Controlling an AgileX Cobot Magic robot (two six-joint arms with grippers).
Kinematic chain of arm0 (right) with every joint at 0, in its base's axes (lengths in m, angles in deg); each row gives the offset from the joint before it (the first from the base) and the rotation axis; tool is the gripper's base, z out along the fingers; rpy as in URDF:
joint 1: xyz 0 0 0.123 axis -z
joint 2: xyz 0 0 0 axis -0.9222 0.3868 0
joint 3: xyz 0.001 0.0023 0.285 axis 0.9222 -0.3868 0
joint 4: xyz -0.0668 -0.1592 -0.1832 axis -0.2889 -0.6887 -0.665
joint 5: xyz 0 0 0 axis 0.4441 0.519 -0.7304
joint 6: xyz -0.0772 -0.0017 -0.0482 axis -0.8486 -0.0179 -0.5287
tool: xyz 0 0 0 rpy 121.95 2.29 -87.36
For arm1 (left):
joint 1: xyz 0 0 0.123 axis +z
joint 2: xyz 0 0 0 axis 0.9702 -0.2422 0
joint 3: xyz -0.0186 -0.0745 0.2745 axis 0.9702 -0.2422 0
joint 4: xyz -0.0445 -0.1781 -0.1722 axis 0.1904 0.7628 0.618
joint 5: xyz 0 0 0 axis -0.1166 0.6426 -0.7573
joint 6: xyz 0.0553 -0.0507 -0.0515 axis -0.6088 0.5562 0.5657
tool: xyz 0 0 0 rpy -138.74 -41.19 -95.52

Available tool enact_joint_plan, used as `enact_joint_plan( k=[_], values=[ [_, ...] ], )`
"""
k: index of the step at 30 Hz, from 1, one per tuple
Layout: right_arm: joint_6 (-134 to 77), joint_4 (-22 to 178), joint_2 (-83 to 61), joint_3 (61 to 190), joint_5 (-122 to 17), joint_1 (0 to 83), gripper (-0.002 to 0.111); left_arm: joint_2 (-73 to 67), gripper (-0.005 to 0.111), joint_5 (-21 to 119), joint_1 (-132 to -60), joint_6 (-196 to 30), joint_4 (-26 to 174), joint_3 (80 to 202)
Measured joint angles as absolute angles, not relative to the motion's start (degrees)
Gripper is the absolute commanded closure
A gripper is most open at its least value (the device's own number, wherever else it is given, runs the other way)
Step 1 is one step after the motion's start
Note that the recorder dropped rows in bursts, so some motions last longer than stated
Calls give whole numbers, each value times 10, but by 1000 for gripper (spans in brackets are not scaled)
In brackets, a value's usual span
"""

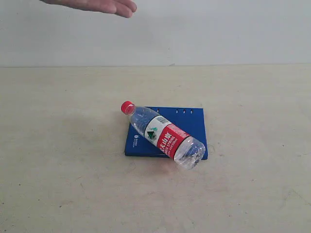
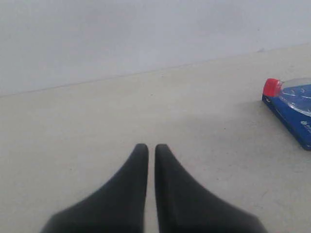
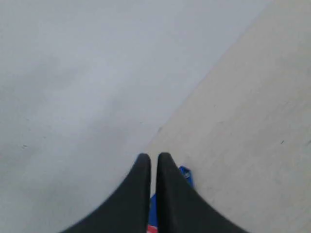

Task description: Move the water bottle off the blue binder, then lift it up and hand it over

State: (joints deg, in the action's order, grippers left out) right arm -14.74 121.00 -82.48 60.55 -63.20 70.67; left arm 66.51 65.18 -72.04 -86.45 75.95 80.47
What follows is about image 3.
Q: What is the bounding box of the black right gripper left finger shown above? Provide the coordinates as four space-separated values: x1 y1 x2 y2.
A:
64 153 151 233

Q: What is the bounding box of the blue notebook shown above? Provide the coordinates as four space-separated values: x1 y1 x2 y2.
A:
147 166 194 233

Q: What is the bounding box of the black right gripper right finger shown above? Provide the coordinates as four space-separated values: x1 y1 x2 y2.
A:
156 152 247 233

